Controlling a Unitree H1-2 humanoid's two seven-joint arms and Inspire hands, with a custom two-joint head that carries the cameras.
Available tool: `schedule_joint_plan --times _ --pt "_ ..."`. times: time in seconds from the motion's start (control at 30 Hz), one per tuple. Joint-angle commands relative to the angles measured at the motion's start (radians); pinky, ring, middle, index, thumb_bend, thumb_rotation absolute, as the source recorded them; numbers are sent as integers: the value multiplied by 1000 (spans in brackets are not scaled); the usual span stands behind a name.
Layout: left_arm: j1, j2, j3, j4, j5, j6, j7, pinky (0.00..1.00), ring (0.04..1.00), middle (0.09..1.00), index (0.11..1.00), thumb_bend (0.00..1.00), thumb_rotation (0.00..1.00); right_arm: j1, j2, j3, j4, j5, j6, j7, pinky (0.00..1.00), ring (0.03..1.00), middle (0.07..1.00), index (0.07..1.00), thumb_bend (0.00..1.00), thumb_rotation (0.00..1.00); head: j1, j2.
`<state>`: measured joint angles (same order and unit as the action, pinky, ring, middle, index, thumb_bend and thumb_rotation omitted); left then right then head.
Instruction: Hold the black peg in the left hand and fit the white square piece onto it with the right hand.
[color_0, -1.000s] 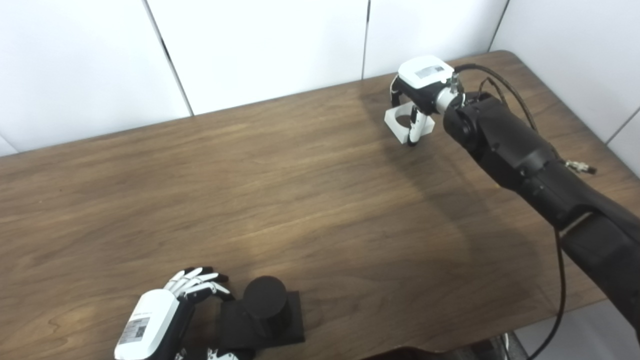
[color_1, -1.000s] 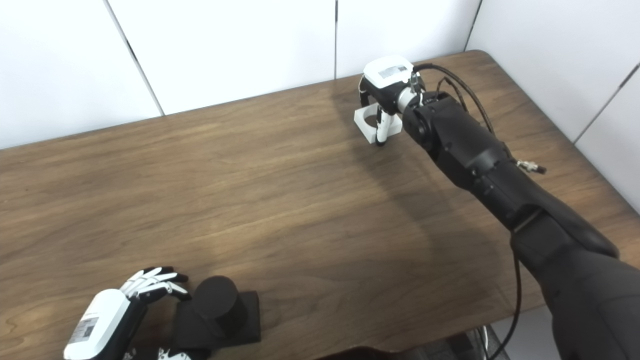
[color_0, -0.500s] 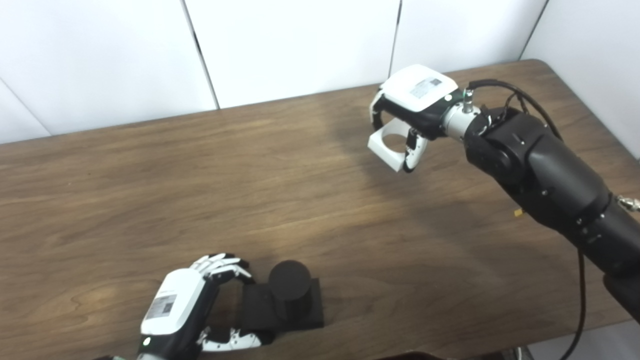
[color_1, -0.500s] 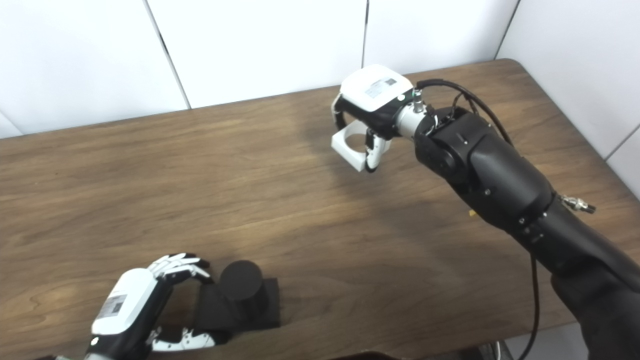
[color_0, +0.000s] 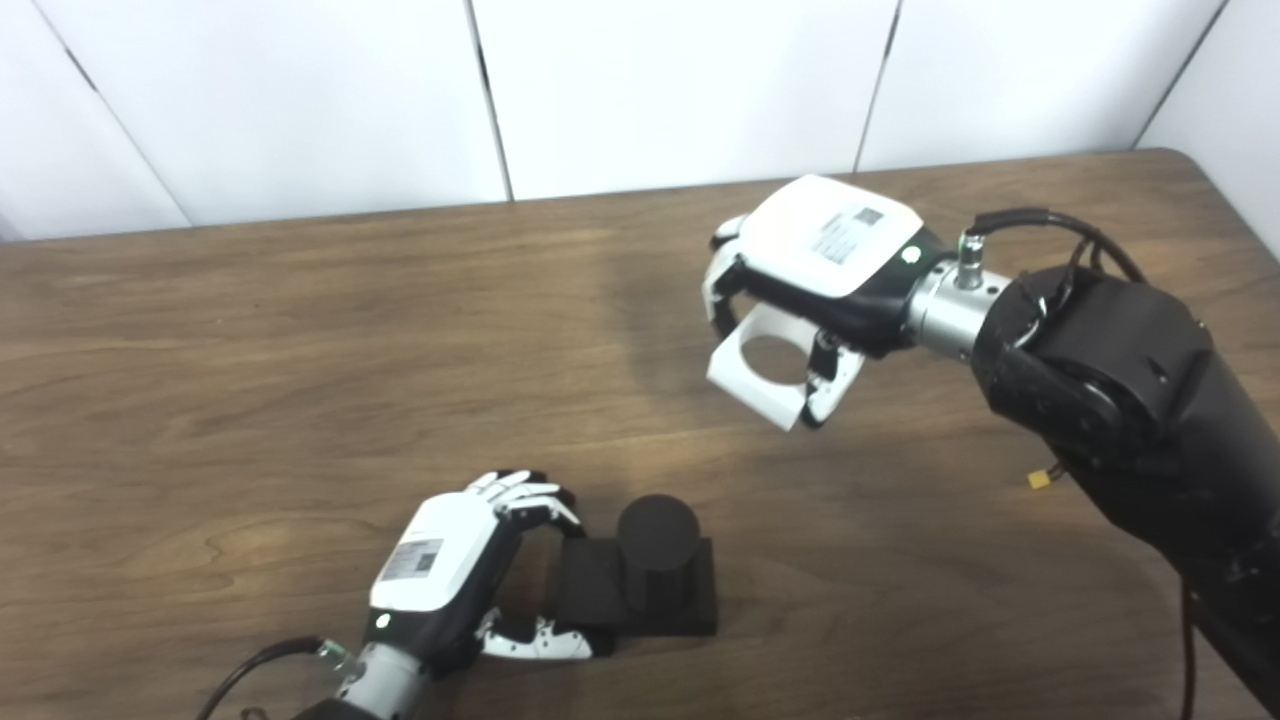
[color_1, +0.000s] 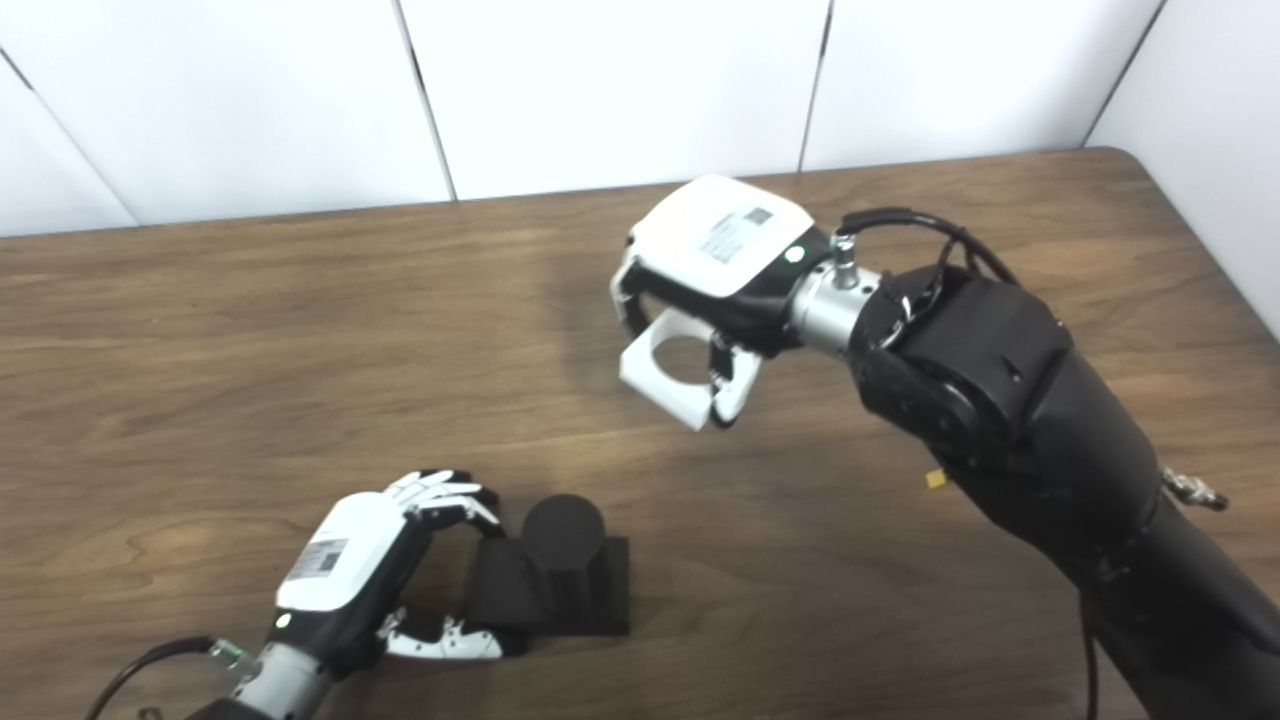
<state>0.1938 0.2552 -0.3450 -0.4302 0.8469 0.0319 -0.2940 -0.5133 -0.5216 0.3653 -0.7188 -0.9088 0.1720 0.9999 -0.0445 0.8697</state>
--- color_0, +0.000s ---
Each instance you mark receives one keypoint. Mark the white and black left hand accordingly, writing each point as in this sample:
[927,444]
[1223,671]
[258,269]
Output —
[440,560]

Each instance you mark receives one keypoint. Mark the white and black right hand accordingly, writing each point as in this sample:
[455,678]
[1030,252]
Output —
[820,240]

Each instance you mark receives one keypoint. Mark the white square piece with hole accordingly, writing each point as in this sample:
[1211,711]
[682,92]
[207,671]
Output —
[735,375]

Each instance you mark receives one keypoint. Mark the black peg with square base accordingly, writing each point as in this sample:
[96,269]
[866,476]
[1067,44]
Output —
[655,560]

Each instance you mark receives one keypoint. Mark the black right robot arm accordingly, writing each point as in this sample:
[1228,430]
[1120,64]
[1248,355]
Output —
[1130,390]

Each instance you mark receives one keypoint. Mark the yellow connector on right arm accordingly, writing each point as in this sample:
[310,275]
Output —
[1040,480]

